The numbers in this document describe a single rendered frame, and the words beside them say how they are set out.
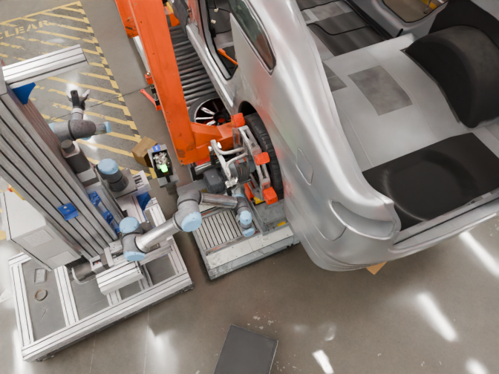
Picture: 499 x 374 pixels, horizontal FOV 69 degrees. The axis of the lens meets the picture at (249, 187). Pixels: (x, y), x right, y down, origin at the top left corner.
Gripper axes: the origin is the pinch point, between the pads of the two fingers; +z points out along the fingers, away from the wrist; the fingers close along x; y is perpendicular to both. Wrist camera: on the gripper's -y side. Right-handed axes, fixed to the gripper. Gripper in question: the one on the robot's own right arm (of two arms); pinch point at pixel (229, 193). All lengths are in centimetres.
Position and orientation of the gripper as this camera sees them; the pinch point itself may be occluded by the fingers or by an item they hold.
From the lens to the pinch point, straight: 253.3
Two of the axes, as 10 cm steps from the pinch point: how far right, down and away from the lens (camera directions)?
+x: -9.2, 3.5, -2.0
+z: -4.0, -7.6, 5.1
